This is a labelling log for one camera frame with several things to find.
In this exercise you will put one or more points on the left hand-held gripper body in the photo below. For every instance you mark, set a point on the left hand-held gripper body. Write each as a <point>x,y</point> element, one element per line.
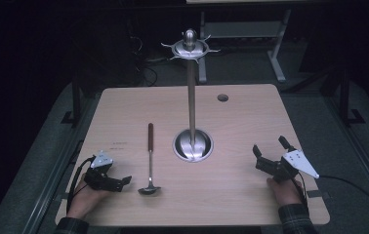
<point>98,177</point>

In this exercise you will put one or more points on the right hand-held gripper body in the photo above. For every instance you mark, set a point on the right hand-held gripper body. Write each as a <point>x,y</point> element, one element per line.
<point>290,165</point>

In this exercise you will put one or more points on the steel utensil stand with hooks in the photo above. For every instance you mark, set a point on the steel utensil stand with hooks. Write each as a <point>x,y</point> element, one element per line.
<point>191,97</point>

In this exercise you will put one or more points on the person's left hand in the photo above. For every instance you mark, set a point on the person's left hand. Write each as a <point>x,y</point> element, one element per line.
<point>83,199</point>

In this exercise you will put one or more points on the person's right hand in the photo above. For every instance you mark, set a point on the person's right hand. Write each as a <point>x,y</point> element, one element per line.
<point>285,192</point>

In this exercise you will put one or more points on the black metal stand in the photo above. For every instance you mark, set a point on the black metal stand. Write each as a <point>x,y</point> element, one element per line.
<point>75,104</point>
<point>345,97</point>

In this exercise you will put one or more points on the white metal desk frame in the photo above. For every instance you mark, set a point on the white metal desk frame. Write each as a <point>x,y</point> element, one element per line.
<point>277,48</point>

